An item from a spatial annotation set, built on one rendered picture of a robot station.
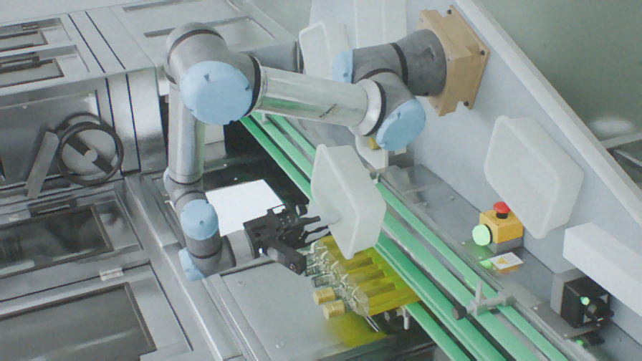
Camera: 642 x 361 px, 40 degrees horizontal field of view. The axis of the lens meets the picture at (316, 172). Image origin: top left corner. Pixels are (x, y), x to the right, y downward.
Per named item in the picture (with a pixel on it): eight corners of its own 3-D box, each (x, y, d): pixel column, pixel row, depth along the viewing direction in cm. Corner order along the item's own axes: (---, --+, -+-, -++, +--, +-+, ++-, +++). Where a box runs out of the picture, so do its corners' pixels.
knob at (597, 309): (602, 314, 171) (614, 324, 168) (583, 320, 169) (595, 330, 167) (605, 294, 169) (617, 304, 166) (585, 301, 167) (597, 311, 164)
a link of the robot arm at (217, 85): (410, 72, 190) (180, 23, 160) (443, 114, 180) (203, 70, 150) (384, 116, 196) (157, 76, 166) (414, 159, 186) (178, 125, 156)
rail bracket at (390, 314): (430, 314, 218) (382, 329, 214) (431, 291, 215) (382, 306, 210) (439, 323, 215) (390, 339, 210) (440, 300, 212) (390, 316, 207)
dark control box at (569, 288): (583, 296, 179) (549, 306, 176) (587, 263, 175) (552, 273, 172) (610, 318, 172) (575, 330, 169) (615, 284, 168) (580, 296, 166)
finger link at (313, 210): (330, 194, 201) (293, 207, 199) (341, 212, 198) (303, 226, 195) (331, 203, 204) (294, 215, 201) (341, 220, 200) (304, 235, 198)
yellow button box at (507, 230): (505, 230, 201) (477, 238, 199) (507, 203, 198) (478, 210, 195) (523, 246, 196) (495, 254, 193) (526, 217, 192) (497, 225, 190)
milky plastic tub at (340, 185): (353, 131, 197) (317, 139, 194) (398, 205, 184) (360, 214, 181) (342, 183, 210) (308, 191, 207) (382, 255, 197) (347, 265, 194)
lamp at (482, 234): (481, 237, 197) (469, 240, 196) (481, 220, 195) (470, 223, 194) (492, 247, 194) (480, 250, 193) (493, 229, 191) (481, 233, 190)
